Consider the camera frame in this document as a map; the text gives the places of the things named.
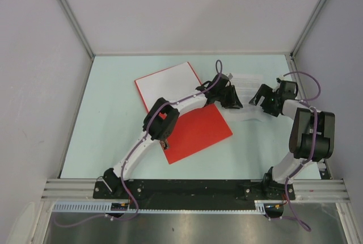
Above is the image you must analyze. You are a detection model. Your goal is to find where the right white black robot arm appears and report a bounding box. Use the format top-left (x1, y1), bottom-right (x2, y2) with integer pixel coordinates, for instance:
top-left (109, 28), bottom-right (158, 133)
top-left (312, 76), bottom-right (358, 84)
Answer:
top-left (249, 79), bottom-right (335, 199)

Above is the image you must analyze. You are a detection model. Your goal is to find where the red file folder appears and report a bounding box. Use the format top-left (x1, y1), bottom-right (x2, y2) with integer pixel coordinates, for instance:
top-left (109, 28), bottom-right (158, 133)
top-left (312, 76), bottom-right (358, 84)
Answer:
top-left (133, 61), bottom-right (234, 166)

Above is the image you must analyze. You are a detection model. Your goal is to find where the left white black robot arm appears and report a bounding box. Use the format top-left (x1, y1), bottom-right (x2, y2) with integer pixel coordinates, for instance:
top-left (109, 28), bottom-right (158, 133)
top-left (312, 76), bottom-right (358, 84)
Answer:
top-left (102, 73), bottom-right (243, 199)

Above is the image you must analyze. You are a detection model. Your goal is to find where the text printed paper sheet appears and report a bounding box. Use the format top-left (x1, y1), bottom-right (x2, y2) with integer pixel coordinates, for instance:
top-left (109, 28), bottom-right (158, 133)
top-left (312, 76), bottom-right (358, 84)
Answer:
top-left (221, 73), bottom-right (265, 122)

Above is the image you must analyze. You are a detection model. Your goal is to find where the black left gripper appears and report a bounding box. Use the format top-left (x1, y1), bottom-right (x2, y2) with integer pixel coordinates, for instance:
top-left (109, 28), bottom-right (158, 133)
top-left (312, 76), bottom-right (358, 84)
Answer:
top-left (216, 86), bottom-right (242, 110)

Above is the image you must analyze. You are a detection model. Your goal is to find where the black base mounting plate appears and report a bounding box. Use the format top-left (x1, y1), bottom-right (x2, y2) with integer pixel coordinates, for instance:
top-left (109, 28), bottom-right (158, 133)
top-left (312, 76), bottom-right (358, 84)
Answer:
top-left (92, 178), bottom-right (295, 200)

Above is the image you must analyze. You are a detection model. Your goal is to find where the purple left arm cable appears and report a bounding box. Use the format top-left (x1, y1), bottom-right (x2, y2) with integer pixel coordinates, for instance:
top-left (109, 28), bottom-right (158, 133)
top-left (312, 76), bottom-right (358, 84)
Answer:
top-left (53, 59), bottom-right (223, 228)

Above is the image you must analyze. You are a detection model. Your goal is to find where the metal folder clip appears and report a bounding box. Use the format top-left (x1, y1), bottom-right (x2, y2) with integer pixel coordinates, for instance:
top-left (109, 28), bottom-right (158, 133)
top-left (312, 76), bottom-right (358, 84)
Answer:
top-left (160, 140), bottom-right (170, 150)

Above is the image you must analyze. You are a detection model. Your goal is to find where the aluminium frame rail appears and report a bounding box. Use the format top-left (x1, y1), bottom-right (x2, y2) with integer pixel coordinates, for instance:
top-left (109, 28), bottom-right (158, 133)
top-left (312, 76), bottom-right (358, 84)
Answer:
top-left (41, 179), bottom-right (351, 203)

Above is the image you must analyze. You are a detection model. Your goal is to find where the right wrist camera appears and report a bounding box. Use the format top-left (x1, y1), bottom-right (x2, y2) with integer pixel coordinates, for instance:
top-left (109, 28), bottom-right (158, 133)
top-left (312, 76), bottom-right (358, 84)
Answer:
top-left (275, 76), bottom-right (286, 90)

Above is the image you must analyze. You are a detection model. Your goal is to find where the white slotted cable duct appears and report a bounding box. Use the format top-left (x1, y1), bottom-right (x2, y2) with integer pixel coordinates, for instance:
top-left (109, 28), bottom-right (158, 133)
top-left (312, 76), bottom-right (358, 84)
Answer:
top-left (53, 201), bottom-right (284, 214)

